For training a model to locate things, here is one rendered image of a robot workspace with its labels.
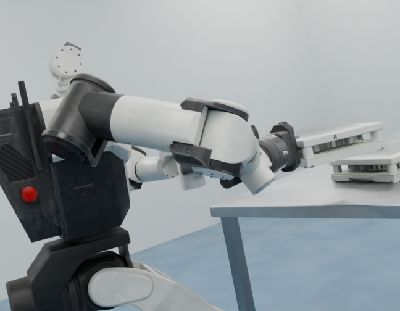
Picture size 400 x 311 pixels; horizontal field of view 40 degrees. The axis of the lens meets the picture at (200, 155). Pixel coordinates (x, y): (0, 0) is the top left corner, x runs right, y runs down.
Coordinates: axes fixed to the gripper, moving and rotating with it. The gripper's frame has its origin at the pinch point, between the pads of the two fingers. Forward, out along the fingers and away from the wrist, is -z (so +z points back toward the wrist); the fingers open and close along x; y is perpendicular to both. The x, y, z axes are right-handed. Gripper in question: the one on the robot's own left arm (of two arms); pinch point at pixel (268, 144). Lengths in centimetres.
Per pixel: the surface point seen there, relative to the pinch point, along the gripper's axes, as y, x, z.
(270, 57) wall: -407, -42, -173
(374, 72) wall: -352, -3, -256
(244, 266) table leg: -23.1, 38.9, 8.1
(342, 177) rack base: -13.3, 17.3, -26.8
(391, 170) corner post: 4.2, 15.3, -32.9
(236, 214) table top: -16.7, 20.3, 8.7
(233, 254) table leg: -23.2, 34.0, 10.7
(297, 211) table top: 2.7, 19.8, -3.1
